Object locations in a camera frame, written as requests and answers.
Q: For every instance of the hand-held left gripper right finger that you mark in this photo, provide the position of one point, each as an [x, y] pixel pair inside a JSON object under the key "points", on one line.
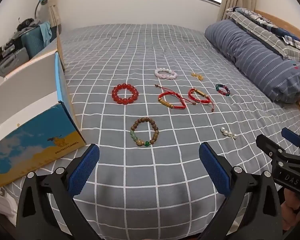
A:
{"points": [[212, 170]]}

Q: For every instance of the blue desk lamp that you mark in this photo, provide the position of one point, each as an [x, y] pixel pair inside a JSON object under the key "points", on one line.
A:
{"points": [[42, 0]]}

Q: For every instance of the grey suitcase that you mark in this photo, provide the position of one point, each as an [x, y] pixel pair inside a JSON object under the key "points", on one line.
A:
{"points": [[12, 60]]}

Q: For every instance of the plaid pillows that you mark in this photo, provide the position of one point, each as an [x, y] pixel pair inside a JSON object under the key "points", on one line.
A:
{"points": [[260, 27]]}

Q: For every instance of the teal suitcase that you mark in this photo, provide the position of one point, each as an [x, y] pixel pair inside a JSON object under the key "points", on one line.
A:
{"points": [[32, 42]]}

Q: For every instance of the white printed package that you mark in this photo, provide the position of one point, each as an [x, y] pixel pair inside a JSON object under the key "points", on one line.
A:
{"points": [[0, 200]]}

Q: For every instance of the teal cloth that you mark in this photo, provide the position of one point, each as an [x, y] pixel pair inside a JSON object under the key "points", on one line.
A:
{"points": [[46, 32]]}

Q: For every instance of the blue striped pillow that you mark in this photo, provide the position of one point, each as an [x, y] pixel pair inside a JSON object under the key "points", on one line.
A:
{"points": [[252, 55]]}

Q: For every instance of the person's right hand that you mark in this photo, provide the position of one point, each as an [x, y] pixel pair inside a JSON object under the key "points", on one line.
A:
{"points": [[288, 208]]}

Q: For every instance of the blue and yellow cardboard box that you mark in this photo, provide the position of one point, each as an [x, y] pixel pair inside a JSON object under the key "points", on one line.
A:
{"points": [[40, 140]]}

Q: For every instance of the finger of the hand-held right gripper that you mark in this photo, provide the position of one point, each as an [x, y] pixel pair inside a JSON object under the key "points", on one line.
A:
{"points": [[292, 136], [267, 145]]}

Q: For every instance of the blue white patterned pillow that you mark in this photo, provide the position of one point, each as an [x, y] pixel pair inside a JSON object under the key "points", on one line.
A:
{"points": [[265, 21]]}

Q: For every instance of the black clutter pile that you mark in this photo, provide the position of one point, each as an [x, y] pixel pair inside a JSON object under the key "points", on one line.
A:
{"points": [[27, 23]]}

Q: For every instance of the small yellow amber jewelry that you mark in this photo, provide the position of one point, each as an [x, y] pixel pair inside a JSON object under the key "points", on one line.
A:
{"points": [[200, 77]]}

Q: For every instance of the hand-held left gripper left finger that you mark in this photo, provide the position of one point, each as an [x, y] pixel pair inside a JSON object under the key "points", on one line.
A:
{"points": [[85, 170]]}

